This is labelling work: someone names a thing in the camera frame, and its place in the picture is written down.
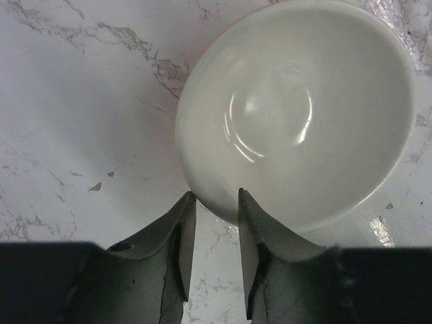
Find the orange bowl white inside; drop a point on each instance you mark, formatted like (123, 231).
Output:
(307, 105)

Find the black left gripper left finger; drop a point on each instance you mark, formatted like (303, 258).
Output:
(144, 278)

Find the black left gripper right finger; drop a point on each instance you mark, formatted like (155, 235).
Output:
(288, 279)

